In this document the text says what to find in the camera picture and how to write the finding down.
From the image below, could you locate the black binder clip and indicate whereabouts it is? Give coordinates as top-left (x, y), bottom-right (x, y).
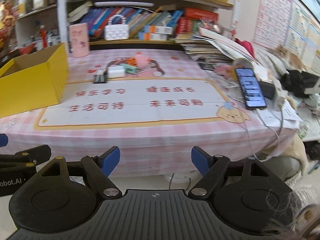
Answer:
top-left (93, 68), bottom-right (107, 84)

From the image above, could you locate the white charger plug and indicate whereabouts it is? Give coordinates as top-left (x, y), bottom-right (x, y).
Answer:
top-left (107, 65), bottom-right (125, 79)

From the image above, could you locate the yellow cardboard box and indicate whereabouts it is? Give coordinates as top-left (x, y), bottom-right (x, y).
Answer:
top-left (0, 43), bottom-right (69, 118)

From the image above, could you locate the pink checkered tablecloth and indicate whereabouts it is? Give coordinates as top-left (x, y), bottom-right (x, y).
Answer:
top-left (1, 49), bottom-right (299, 176)

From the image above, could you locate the black smartphone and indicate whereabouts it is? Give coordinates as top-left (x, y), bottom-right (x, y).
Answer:
top-left (235, 68), bottom-right (267, 110)

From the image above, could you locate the pink fluffy plush toy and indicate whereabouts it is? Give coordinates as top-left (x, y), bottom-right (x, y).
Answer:
top-left (132, 53), bottom-right (151, 68)

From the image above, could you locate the stack of magazines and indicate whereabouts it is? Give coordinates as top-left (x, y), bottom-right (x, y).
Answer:
top-left (175, 27), bottom-right (255, 68)

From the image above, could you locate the red dressed figurine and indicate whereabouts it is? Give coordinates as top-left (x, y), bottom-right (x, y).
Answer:
top-left (40, 25), bottom-right (48, 48)

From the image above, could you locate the white shelf cabinet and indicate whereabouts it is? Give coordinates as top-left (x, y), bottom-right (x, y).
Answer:
top-left (15, 0), bottom-right (68, 47)

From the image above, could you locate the white quilted pearl handbag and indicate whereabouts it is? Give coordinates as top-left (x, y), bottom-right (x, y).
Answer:
top-left (104, 14), bottom-right (129, 41)

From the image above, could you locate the pink cartoon pen holder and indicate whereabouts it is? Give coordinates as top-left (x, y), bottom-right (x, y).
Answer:
top-left (69, 23), bottom-right (89, 58)

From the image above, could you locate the orange fluffy cat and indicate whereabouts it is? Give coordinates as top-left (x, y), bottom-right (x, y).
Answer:
top-left (272, 44), bottom-right (304, 72)

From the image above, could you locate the red thick dictionary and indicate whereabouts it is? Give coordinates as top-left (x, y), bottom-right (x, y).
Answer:
top-left (184, 8), bottom-right (219, 22)

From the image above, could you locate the wooden bookshelf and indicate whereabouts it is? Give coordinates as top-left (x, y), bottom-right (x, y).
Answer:
top-left (64, 0), bottom-right (234, 50)

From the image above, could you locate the alphabet wall poster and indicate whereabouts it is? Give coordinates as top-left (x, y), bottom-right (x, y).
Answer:
top-left (253, 0), bottom-right (292, 49)

